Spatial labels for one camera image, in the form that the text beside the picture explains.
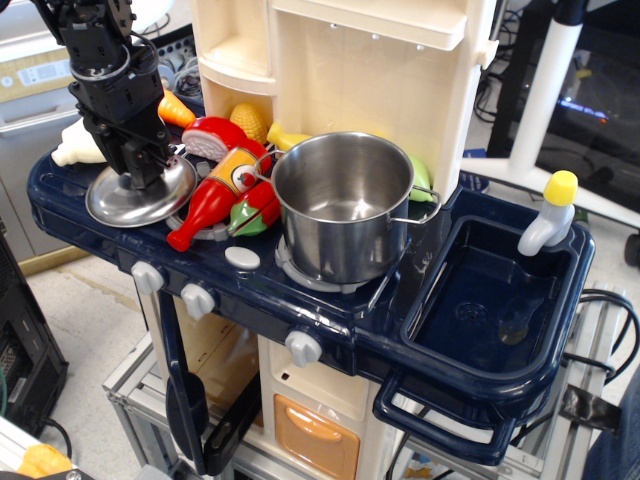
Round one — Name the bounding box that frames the black computer case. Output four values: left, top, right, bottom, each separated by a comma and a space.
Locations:
1, 239, 68, 437

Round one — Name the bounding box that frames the orange toy carrot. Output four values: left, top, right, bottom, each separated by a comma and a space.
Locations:
158, 89, 196, 128

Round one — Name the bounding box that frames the green toy vegetable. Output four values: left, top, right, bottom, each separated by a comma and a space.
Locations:
409, 155, 433, 203

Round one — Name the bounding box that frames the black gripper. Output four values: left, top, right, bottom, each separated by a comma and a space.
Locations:
69, 44, 171, 190

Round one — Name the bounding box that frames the grey middle stove knob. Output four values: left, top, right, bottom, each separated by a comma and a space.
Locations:
180, 283, 215, 320

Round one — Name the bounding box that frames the white stand pole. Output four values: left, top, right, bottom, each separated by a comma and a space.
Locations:
462, 1, 639, 227

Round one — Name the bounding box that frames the white toy milk jug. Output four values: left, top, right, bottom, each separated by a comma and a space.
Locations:
51, 119, 106, 166

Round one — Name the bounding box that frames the grey yellow toy faucet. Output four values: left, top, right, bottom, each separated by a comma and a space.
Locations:
517, 170, 578, 257

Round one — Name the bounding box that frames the aluminium frame stand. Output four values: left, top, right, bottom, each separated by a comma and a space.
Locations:
104, 294, 623, 479

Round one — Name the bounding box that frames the yellow toy corn cob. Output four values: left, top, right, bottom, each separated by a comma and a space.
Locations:
230, 103, 269, 145

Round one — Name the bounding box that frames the grey right stove knob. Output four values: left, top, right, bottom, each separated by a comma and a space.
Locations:
285, 330, 322, 368

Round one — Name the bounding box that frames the grey cabinet with panel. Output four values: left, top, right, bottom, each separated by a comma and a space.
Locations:
0, 0, 176, 264

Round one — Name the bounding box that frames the grey stove knob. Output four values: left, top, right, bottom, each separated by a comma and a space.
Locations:
180, 283, 215, 320
131, 261, 165, 295
285, 330, 322, 368

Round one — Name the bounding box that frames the red green toy pepper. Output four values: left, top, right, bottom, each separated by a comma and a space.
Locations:
227, 182, 281, 237

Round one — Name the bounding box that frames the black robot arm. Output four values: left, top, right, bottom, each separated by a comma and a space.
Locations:
34, 1, 171, 189

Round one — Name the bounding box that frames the grey left stove knob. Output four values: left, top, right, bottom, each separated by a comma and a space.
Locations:
131, 261, 165, 295

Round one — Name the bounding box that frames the yellow toy squash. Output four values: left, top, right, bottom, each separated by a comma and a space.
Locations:
267, 122, 310, 151

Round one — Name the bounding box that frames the red toy ham slice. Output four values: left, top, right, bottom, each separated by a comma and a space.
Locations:
181, 117, 248, 163

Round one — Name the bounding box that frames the yellow toy food piece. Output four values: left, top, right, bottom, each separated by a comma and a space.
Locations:
17, 444, 73, 479

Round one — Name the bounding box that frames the stainless steel pot lid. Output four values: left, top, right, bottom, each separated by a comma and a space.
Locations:
85, 156, 198, 228

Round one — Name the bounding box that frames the red toy ketchup bottle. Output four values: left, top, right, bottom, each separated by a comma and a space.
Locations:
167, 139, 267, 252

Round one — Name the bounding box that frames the cream toy kitchen cabinet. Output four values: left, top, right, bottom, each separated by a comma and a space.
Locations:
188, 0, 501, 480

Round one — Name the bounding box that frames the black cable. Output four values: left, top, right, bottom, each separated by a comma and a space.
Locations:
562, 288, 640, 386

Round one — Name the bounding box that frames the navy toy oven door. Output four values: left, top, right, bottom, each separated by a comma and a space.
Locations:
158, 291, 262, 479

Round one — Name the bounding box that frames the orange toy drawer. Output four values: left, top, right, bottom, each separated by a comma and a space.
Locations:
274, 395, 360, 479

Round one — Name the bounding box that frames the grey oval button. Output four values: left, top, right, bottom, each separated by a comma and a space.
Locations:
224, 246, 261, 270

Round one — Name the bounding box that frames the navy toy kitchen counter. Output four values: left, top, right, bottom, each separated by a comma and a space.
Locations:
27, 157, 594, 465

